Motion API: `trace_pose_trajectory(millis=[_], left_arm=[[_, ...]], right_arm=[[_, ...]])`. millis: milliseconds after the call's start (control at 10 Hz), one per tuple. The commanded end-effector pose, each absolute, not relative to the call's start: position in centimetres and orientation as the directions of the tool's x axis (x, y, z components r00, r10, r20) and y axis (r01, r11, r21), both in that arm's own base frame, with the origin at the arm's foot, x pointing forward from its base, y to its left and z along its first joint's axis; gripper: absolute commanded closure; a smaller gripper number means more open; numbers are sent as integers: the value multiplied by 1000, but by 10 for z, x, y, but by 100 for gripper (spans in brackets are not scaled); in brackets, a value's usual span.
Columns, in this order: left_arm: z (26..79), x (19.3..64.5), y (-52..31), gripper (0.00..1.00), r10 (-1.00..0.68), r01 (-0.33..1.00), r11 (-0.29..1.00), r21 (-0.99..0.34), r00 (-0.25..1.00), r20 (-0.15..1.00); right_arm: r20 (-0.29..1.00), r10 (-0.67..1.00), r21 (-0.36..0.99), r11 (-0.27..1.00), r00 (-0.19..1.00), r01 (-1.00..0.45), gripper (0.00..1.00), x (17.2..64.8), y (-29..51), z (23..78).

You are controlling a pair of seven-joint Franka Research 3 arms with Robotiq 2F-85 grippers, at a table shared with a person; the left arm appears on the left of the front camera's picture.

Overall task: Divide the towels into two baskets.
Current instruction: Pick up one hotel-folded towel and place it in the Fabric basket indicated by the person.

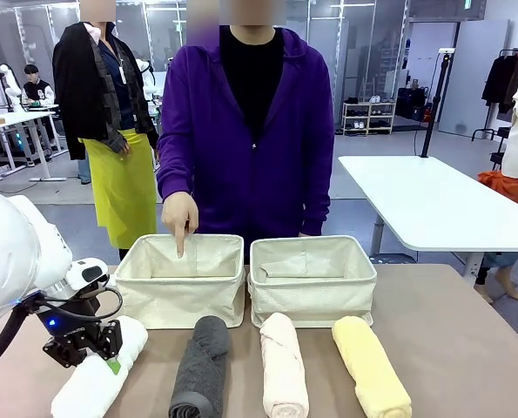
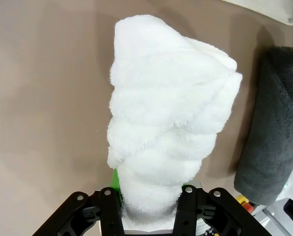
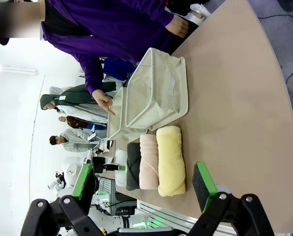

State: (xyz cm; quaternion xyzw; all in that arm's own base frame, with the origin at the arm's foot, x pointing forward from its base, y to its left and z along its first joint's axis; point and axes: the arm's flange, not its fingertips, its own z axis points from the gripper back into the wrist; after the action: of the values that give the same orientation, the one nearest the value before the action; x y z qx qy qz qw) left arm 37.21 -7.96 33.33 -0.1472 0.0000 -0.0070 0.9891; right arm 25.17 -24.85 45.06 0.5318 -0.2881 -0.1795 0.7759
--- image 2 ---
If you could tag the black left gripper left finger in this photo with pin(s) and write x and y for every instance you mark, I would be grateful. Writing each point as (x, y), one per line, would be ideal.
(109, 211)

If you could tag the yellow red emergency stop button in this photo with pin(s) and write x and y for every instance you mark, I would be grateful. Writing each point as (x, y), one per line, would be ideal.
(244, 202)

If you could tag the cream fabric storage basket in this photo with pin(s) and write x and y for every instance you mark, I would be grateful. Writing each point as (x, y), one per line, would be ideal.
(271, 9)

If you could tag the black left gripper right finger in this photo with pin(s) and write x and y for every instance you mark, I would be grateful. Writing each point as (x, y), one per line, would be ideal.
(188, 211)

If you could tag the white towel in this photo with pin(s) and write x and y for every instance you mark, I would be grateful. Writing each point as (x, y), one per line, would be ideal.
(166, 98)

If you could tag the grey towel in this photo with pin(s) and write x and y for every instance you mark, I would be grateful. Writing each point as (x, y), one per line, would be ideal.
(276, 123)

